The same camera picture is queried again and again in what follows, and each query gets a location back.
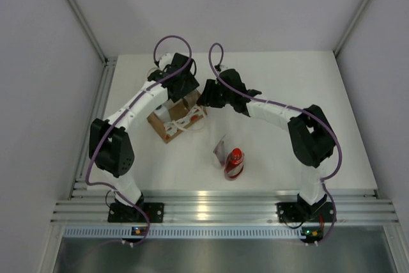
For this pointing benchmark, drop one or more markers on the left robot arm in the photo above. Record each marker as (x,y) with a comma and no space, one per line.
(110,148)

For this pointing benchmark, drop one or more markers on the red shampoo bottle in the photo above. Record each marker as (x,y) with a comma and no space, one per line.
(234,164)

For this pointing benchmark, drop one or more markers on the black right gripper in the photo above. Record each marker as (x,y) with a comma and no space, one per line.
(208,98)

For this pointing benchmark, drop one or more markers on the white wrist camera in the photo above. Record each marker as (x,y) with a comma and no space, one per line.
(220,68)
(164,60)

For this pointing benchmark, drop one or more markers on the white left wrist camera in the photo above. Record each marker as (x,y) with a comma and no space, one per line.
(164,60)

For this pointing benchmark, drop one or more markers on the clear plastic tube pack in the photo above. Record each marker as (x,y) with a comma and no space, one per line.
(219,152)

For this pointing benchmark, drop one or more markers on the burlap watermelon canvas bag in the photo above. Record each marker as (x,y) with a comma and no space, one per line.
(181,120)

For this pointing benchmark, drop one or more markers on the aluminium rail base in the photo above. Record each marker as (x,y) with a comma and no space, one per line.
(224,207)

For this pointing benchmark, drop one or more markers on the perforated cable duct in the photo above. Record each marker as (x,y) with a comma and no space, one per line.
(207,232)

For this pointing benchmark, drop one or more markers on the white bottle grey cap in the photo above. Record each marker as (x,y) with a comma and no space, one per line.
(162,113)

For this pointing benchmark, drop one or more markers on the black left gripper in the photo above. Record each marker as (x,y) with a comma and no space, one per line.
(191,84)

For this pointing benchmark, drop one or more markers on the clear bottle grey cap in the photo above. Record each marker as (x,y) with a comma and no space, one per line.
(190,99)

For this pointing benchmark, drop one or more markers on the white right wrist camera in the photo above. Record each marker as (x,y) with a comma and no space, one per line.
(220,68)

